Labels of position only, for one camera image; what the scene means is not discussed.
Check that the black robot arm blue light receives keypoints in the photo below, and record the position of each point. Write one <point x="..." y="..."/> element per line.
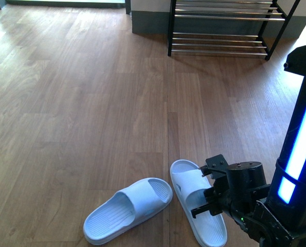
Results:
<point x="272" y="214"/>

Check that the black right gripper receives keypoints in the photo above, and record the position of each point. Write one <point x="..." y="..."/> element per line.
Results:
<point x="235" y="190"/>

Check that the black metal shoe rack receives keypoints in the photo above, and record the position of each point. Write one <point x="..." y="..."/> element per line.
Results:
<point x="240" y="28"/>

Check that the light blue slipper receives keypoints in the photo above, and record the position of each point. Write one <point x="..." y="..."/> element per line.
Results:
<point x="189" y="186"/>
<point x="126" y="209"/>

